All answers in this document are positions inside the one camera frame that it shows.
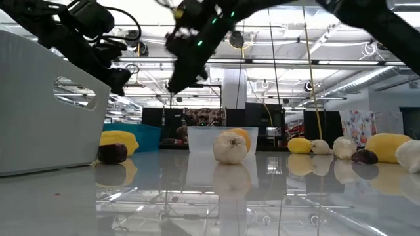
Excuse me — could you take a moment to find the brown patterned cloth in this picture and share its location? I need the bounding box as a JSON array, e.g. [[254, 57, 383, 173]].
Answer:
[[182, 107, 227, 128]]

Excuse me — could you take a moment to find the red rack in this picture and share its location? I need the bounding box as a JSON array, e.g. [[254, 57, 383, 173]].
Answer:
[[285, 123, 305, 145]]

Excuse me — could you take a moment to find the yellow hanging cable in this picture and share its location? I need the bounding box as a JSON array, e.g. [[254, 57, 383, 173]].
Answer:
[[301, 0, 324, 140]]

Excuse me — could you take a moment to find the silver ventilation duct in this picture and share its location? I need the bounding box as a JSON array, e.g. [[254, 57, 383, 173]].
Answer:
[[323, 65, 420, 98]]

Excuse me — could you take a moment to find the long ceiling light rail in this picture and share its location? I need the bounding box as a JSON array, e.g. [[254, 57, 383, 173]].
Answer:
[[113, 57, 406, 66]]

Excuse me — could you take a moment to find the long purple eggplant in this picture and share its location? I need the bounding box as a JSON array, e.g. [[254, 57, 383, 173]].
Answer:
[[97, 143, 129, 165]]

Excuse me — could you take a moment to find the orange lemon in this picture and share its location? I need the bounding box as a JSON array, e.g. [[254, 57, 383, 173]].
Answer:
[[226, 128, 252, 153]]

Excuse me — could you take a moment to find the small yellow lemon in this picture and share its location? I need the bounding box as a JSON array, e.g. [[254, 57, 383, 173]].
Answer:
[[287, 136, 313, 155]]

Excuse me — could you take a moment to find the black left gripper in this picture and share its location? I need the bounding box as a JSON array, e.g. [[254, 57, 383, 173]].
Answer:
[[39, 19, 133, 97]]

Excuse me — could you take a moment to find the white coiled cable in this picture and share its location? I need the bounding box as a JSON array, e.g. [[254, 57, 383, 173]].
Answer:
[[362, 41, 378, 57]]

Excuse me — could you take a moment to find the clear plastic bin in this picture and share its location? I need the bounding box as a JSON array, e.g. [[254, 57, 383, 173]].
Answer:
[[186, 125, 259, 155]]

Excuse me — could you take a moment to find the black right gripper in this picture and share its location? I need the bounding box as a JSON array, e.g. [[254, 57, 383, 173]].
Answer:
[[165, 3, 227, 96]]

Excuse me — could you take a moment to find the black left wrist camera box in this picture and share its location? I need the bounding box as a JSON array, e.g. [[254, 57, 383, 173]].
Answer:
[[70, 0, 116, 39]]

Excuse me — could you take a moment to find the black camera cable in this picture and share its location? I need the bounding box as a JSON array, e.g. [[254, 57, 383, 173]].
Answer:
[[104, 5, 142, 43]]

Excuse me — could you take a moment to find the black partition panel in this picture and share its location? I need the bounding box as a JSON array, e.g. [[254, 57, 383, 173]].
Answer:
[[303, 110, 344, 142], [141, 107, 164, 128], [245, 102, 286, 148], [163, 108, 184, 140]]

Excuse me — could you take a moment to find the plain white cloth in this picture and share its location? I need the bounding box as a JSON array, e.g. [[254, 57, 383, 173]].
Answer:
[[375, 111, 405, 136]]

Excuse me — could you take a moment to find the large yellow lemon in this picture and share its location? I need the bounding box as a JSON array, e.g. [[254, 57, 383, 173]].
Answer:
[[364, 132, 413, 164]]

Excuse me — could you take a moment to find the black hanging cable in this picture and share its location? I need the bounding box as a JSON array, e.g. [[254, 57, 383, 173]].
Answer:
[[268, 8, 282, 106], [235, 19, 246, 109]]

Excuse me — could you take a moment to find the teal plastic basket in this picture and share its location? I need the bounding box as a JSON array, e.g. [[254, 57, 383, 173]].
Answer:
[[103, 123, 161, 153]]

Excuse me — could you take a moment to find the white square column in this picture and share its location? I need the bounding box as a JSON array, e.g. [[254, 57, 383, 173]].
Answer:
[[222, 68, 247, 109]]

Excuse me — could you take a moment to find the white garlic bulb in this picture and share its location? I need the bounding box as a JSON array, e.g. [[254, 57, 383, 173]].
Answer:
[[394, 139, 420, 174], [332, 136, 358, 161], [213, 131, 248, 166], [310, 138, 333, 156]]

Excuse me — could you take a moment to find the small purple eggplant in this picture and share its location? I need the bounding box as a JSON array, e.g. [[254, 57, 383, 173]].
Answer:
[[350, 148, 379, 165]]

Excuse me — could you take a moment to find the floral print cloth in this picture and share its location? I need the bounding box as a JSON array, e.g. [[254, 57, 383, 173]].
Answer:
[[339, 110, 378, 147]]

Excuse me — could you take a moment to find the grey plastic basket with handle hole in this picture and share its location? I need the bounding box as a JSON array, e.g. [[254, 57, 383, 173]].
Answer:
[[0, 29, 112, 178]]

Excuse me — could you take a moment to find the black stand frame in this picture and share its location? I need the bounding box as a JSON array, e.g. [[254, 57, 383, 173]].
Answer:
[[190, 83, 223, 109]]

